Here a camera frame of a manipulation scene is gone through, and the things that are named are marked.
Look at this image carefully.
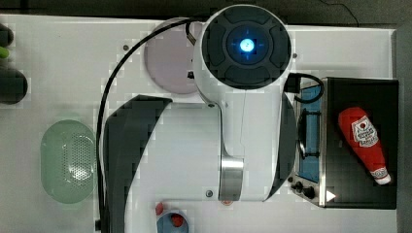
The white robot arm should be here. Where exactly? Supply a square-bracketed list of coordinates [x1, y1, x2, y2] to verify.
[102, 4, 295, 233]

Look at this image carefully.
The lilac round plate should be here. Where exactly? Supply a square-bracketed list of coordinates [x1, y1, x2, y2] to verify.
[144, 22, 197, 95]

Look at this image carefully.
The red plush strawberry on table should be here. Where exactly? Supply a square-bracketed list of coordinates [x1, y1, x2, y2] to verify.
[155, 203, 164, 216]

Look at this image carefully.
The red strawberry inside blue cup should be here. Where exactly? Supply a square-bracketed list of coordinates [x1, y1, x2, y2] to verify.
[171, 214, 184, 227]

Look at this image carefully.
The blue cup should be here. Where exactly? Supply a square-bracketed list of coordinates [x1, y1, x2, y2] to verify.
[156, 210, 189, 233]

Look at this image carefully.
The black toaster oven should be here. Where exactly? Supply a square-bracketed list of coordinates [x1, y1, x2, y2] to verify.
[289, 78, 398, 210]

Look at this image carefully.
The green perforated colander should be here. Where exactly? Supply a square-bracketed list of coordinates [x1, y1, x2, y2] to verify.
[40, 119, 96, 204]

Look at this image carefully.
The red plush ketchup bottle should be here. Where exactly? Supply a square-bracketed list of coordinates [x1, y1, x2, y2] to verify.
[338, 107, 392, 185]

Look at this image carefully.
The black frying pan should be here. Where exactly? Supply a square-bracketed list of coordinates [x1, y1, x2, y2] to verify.
[0, 24, 28, 105]

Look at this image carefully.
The bright green plush toy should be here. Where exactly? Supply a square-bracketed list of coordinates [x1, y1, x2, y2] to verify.
[0, 47, 9, 58]

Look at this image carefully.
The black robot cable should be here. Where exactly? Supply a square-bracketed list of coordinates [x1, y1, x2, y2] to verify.
[95, 18, 195, 232]

